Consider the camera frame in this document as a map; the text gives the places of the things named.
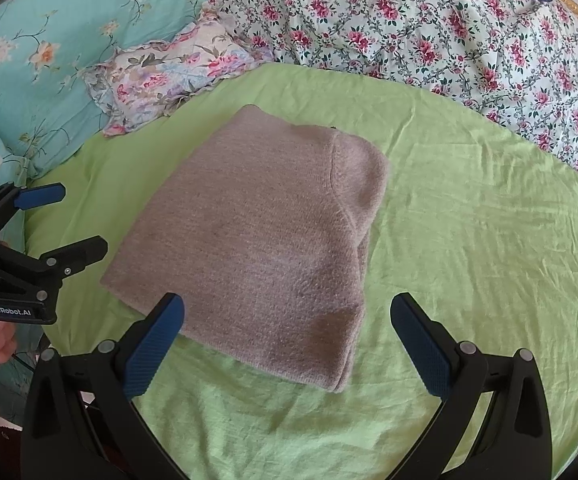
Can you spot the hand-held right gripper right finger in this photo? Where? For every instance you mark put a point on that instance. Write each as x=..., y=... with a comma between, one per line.
x=424, y=350

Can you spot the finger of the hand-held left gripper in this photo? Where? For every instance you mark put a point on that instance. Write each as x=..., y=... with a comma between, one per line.
x=39, y=195
x=79, y=252

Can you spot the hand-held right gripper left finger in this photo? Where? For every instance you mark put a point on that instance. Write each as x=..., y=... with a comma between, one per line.
x=154, y=350

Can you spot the beige knit sweater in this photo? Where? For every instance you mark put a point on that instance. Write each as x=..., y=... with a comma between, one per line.
x=249, y=240

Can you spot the green bed sheet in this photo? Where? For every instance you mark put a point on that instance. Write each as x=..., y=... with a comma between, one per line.
x=469, y=260

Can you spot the teal floral pillow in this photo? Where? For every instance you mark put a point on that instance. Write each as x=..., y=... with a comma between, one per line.
x=59, y=35

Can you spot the ruffled pastel floral pillow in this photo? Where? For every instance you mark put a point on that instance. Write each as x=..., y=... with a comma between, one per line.
x=169, y=70

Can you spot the pink floral white quilt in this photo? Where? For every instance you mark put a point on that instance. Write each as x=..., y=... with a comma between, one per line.
x=419, y=25

